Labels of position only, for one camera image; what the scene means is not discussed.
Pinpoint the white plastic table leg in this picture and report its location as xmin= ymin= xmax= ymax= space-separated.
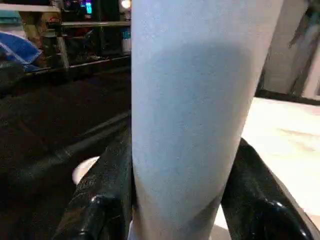
xmin=129 ymin=0 xmax=286 ymax=240

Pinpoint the blue fabric bag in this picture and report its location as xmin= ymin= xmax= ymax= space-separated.
xmin=0 ymin=31 xmax=44 ymax=71

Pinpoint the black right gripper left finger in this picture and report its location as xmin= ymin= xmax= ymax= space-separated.
xmin=52 ymin=128 xmax=135 ymax=240

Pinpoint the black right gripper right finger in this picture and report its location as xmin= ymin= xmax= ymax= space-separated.
xmin=221 ymin=137 xmax=320 ymax=240

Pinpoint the white plastic table top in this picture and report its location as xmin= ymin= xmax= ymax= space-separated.
xmin=72 ymin=96 xmax=320 ymax=236

